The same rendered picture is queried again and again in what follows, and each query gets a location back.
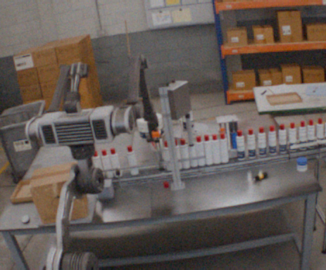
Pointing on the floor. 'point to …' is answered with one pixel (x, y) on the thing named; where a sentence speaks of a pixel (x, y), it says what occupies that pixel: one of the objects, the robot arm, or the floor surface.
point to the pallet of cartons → (43, 62)
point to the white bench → (317, 103)
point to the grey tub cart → (18, 136)
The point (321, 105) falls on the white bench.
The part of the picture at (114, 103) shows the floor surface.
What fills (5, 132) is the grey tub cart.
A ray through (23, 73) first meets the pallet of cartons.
